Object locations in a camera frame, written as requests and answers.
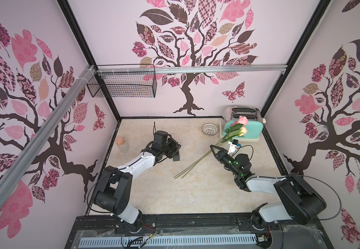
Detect mint green toaster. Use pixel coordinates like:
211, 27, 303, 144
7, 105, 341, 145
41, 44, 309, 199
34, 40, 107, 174
219, 106, 265, 142

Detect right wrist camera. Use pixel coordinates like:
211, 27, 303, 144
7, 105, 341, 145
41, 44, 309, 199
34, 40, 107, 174
228, 139, 239, 156

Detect black wire basket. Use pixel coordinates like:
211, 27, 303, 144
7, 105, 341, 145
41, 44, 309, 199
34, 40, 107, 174
87, 63, 158, 98

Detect peach rose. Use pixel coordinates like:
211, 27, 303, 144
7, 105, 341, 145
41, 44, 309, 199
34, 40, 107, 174
182, 126, 248, 178

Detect white patterned bowl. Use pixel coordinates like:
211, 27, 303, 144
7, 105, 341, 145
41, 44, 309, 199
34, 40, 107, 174
202, 123, 218, 137

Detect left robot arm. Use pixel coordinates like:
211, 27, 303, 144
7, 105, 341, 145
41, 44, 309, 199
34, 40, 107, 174
89, 130, 181, 232

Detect white slotted cable duct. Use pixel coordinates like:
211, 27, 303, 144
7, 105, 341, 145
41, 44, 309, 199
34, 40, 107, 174
78, 234, 257, 249

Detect black tape dispenser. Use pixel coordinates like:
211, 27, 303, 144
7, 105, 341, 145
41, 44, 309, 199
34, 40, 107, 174
173, 150, 180, 162

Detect glass jar with cork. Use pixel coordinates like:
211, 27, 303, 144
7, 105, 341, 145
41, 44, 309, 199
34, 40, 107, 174
115, 137, 130, 154

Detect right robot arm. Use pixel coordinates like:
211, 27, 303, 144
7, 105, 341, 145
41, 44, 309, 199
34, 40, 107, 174
210, 145, 327, 231

